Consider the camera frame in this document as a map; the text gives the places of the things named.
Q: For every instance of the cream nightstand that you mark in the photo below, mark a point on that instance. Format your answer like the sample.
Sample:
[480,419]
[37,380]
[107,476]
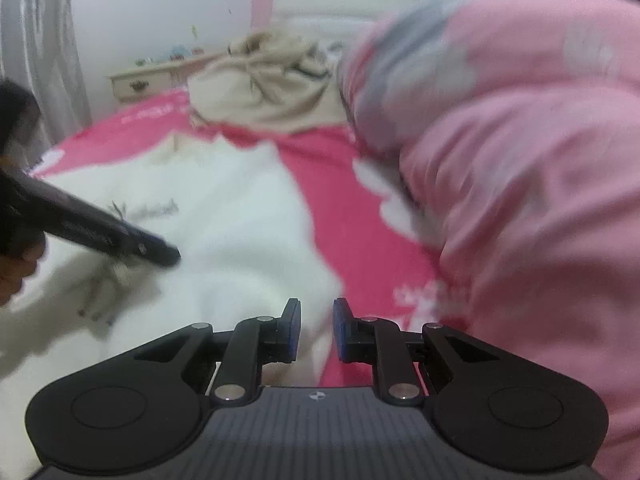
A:
[145,80]

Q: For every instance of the white fleece sweater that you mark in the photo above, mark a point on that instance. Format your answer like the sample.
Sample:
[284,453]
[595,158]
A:
[225,220]

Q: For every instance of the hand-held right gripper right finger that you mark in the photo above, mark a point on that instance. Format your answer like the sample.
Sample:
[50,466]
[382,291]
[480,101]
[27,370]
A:
[340,332]

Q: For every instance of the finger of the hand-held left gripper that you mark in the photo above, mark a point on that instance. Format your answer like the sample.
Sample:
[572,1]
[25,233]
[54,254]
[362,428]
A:
[150,250]

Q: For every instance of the grey curtain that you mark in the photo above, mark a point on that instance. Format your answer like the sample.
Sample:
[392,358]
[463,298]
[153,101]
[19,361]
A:
[40,60]

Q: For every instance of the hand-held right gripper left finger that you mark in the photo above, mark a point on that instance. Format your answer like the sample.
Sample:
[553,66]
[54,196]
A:
[296,332]

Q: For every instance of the beige garment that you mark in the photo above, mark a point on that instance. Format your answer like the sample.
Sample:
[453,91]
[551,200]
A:
[270,85]

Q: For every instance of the person's left hand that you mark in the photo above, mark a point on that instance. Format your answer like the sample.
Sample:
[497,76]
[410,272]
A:
[12,277]

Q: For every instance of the pink floral bed sheet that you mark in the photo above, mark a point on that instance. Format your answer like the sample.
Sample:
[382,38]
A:
[340,185]

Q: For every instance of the pink white bed headboard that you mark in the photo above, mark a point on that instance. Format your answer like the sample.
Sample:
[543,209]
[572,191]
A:
[320,5]

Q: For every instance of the pink floral quilt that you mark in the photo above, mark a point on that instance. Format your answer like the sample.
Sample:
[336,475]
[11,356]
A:
[525,160]

